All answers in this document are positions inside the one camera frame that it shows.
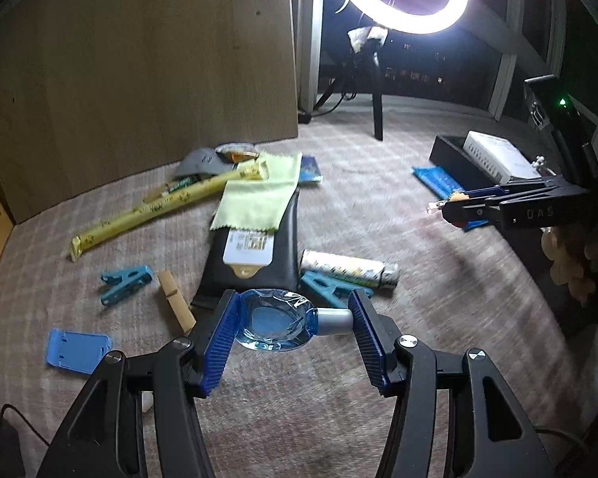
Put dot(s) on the star print tube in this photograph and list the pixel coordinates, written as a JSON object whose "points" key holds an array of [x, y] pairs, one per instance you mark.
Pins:
{"points": [[339, 266]]}

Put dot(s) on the teal plastic clip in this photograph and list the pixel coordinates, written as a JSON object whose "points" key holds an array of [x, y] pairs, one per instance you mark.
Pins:
{"points": [[124, 284]]}

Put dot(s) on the long yellow printed packet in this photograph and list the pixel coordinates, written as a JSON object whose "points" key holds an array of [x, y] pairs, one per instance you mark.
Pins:
{"points": [[144, 209]]}

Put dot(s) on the blue perfume bottle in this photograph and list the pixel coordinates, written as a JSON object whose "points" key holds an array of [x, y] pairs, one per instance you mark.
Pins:
{"points": [[274, 323]]}

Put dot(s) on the orange white snack packet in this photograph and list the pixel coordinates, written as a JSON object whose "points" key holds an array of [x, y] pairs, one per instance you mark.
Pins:
{"points": [[236, 152]]}

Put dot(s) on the white ball massager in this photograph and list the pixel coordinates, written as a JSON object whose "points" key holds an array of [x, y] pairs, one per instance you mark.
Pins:
{"points": [[538, 162]]}

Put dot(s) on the black power adapter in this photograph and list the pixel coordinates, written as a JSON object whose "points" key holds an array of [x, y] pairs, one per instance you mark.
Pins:
{"points": [[0, 448]]}

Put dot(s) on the black wet wipes pack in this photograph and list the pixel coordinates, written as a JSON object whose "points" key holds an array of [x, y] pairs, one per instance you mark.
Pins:
{"points": [[284, 254]]}

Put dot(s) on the crumpled white tissue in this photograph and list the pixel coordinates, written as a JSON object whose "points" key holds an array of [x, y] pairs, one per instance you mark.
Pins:
{"points": [[366, 37]]}

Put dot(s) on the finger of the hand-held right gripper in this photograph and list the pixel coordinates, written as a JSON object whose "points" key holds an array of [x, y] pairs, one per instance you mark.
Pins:
{"points": [[473, 209], [501, 189]]}

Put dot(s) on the blue phone stand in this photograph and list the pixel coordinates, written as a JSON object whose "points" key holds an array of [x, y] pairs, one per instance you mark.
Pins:
{"points": [[77, 351]]}

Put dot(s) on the grey pouch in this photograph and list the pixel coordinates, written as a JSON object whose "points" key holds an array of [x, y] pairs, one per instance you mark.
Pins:
{"points": [[199, 162]]}

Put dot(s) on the blue foil packet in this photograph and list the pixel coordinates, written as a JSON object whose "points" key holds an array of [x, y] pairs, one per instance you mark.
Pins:
{"points": [[310, 169]]}

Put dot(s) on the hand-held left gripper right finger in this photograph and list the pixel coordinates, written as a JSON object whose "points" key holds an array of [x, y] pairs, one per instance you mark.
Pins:
{"points": [[369, 346]]}

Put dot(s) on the yellow cleaning cloth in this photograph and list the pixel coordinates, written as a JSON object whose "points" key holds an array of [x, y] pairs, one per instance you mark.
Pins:
{"points": [[259, 194]]}

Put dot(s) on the large light wooden board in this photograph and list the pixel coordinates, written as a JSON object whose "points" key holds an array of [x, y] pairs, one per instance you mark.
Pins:
{"points": [[129, 69]]}

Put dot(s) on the wooden clothespin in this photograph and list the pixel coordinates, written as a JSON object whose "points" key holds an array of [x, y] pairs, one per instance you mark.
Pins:
{"points": [[177, 303]]}

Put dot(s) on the white cardboard box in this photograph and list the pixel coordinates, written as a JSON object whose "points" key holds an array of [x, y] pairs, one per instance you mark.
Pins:
{"points": [[498, 154]]}

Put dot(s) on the black container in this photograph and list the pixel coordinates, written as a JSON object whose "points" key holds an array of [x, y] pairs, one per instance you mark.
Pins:
{"points": [[446, 154]]}

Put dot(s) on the black tripod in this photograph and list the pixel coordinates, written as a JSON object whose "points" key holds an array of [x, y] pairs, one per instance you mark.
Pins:
{"points": [[376, 99]]}

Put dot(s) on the person's right hand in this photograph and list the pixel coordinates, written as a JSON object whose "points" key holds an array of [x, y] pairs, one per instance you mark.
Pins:
{"points": [[573, 259]]}

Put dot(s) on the blue wet wipe packet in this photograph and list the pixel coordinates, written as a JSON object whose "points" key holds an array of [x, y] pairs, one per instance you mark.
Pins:
{"points": [[438, 179]]}

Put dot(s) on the green striped packet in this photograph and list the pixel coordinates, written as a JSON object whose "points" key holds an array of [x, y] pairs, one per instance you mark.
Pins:
{"points": [[177, 188]]}

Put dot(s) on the small red yellow toy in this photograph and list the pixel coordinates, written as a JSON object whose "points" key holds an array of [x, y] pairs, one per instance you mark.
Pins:
{"points": [[458, 198]]}

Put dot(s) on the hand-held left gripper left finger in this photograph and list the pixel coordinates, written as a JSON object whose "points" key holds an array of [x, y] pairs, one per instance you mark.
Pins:
{"points": [[219, 343]]}

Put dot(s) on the teal clothespin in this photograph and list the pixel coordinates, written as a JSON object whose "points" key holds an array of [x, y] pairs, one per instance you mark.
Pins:
{"points": [[329, 291]]}

